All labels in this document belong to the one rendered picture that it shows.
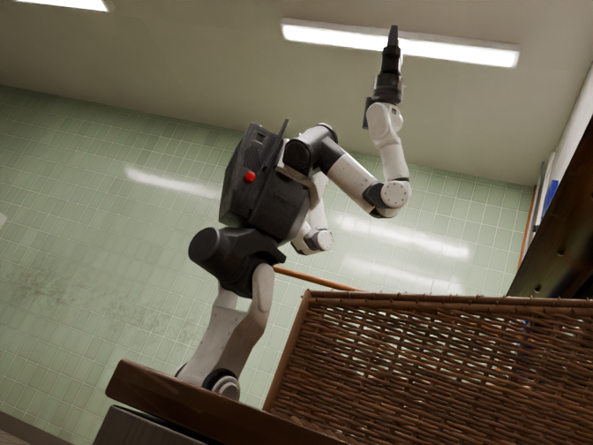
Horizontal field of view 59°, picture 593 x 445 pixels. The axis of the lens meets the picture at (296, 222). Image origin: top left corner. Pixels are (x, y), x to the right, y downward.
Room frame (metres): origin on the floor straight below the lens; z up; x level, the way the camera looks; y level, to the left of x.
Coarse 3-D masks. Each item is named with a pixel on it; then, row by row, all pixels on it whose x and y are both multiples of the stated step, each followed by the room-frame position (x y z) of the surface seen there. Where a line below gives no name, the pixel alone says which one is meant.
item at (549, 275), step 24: (576, 168) 1.07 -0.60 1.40; (576, 192) 1.16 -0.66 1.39; (552, 216) 1.32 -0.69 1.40; (576, 216) 1.25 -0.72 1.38; (552, 240) 1.43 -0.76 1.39; (576, 240) 1.36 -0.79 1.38; (528, 264) 1.66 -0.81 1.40; (552, 264) 1.57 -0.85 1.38; (576, 264) 1.48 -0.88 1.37; (528, 288) 1.83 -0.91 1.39; (552, 288) 1.72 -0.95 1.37; (576, 288) 1.62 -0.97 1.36
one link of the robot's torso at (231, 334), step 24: (264, 264) 1.51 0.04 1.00; (264, 288) 1.52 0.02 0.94; (216, 312) 1.60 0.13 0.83; (240, 312) 1.55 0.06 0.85; (264, 312) 1.56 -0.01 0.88; (216, 336) 1.56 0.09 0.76; (240, 336) 1.56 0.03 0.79; (192, 360) 1.58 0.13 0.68; (216, 360) 1.53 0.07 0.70; (240, 360) 1.59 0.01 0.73
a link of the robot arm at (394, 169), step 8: (384, 152) 1.32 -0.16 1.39; (392, 152) 1.31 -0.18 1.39; (400, 152) 1.31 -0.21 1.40; (384, 160) 1.33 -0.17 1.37; (392, 160) 1.31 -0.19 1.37; (400, 160) 1.31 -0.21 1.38; (384, 168) 1.34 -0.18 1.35; (392, 168) 1.31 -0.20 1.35; (400, 168) 1.31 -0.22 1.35; (384, 176) 1.35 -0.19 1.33; (392, 176) 1.32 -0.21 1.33; (400, 176) 1.31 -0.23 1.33; (408, 176) 1.31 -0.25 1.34; (408, 184) 1.31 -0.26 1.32; (376, 208) 1.40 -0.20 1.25; (400, 208) 1.33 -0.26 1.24; (384, 216) 1.40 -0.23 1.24; (392, 216) 1.40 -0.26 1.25
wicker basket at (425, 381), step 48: (336, 336) 0.59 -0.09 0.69; (384, 336) 0.57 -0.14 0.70; (432, 336) 0.56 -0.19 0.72; (480, 336) 0.55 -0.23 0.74; (528, 336) 0.53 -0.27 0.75; (288, 384) 0.60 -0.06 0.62; (336, 384) 0.59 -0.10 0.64; (384, 384) 0.57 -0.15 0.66; (432, 384) 0.56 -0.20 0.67; (480, 384) 0.54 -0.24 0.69; (528, 384) 0.53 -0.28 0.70; (576, 384) 0.51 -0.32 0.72; (336, 432) 0.58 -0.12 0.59; (384, 432) 1.09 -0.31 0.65; (432, 432) 0.55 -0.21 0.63; (480, 432) 0.54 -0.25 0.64; (528, 432) 0.52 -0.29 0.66; (576, 432) 0.51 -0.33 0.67
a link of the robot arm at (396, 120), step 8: (376, 88) 1.28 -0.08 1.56; (384, 88) 1.27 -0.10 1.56; (392, 88) 1.26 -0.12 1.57; (376, 96) 1.29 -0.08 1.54; (384, 96) 1.28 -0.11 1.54; (392, 96) 1.27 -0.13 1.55; (400, 96) 1.28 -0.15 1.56; (368, 104) 1.34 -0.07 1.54; (384, 104) 1.29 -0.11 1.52; (392, 104) 1.29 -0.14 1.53; (392, 112) 1.29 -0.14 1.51; (392, 120) 1.31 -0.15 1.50; (400, 120) 1.34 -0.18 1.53; (368, 128) 1.37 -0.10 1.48; (400, 128) 1.36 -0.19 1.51
